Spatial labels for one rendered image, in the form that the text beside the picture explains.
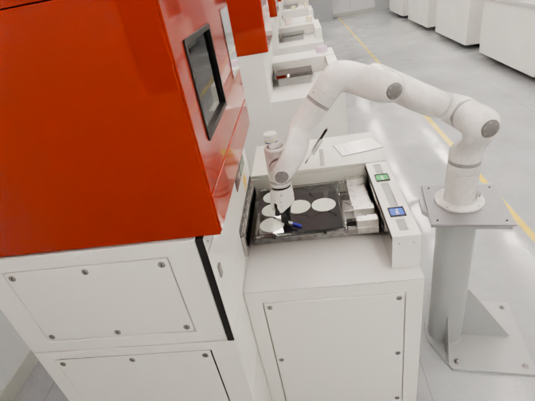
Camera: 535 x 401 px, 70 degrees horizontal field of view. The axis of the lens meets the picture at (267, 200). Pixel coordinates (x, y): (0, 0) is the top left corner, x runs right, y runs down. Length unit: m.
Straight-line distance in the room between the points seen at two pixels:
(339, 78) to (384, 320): 0.87
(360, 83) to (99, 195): 0.85
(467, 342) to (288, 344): 1.05
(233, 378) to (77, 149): 0.89
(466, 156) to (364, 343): 0.80
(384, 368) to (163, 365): 0.87
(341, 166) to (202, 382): 1.06
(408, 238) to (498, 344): 1.10
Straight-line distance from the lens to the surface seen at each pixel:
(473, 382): 2.19
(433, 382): 2.15
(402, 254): 1.40
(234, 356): 1.34
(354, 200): 1.68
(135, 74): 0.86
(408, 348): 1.67
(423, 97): 1.44
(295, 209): 1.62
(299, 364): 1.69
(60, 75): 0.93
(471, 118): 1.52
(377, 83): 1.30
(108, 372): 1.54
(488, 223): 1.68
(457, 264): 1.89
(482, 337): 2.34
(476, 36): 8.01
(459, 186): 1.68
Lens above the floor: 1.78
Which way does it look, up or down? 31 degrees down
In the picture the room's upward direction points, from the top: 11 degrees counter-clockwise
